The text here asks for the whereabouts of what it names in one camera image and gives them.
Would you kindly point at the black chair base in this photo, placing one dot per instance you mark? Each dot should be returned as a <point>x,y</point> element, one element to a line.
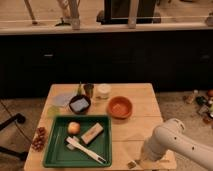
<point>8,133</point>

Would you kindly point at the green plastic tray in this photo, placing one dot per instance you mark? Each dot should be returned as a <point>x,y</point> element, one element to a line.
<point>59,154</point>

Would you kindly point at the bunch of red grapes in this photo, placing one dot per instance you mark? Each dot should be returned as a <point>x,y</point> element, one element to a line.
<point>39,141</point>

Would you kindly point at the small green bottle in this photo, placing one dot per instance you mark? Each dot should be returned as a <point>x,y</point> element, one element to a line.
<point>79,90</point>

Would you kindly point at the dark metal cup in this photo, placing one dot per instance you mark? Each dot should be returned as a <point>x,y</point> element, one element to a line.
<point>88,88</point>

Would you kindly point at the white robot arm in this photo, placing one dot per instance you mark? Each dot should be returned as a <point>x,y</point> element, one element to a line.
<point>169,136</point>

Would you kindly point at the red bowl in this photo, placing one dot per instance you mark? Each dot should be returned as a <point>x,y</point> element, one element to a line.
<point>120,107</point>

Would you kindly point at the white cup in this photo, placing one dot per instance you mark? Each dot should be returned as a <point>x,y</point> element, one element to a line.
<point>103,91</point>

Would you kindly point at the dark bowl with sponge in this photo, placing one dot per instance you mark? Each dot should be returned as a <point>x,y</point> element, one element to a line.
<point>80,104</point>

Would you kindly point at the yellow apple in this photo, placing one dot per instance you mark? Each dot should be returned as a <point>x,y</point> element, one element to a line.
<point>73,128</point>

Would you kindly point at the silver metal fork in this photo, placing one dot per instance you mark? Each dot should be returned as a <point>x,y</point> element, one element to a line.
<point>132,164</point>

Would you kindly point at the wooden block brush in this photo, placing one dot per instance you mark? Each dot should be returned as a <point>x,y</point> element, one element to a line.
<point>91,133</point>

